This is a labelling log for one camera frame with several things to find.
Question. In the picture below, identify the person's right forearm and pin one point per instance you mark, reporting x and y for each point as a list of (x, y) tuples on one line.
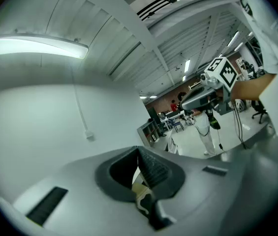
[(252, 90)]

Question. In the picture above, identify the white office chair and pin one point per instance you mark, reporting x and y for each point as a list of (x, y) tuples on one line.
[(172, 145)]

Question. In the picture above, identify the small picture frame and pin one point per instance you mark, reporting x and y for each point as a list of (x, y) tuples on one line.
[(153, 138)]

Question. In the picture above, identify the ceiling strip light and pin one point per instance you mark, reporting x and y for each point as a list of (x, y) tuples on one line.
[(233, 38), (187, 65)]

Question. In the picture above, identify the white wall junction box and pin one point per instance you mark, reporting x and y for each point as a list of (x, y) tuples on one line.
[(90, 134)]

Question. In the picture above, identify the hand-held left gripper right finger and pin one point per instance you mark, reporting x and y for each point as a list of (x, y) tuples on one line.
[(197, 193)]

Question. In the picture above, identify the black ceiling track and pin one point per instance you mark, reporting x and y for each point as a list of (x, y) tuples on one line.
[(153, 7)]

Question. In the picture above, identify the rectangular ceiling light panel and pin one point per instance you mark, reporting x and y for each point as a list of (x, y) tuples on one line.
[(40, 47)]

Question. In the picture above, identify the grey shelf desk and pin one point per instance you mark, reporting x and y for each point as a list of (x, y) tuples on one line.
[(151, 129)]

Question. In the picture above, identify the person in white shirt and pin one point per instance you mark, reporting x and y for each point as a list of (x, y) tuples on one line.
[(264, 33)]

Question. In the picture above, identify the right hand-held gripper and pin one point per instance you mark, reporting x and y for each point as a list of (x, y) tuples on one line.
[(223, 75)]

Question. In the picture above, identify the black office chair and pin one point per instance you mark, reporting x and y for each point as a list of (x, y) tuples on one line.
[(259, 107)]

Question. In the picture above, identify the blue chair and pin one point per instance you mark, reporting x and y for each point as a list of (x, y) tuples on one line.
[(175, 124)]

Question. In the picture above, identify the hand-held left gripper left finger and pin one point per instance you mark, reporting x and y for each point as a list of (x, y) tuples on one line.
[(79, 181)]

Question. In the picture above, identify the black green gear pack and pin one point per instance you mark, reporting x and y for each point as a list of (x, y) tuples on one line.
[(215, 123)]

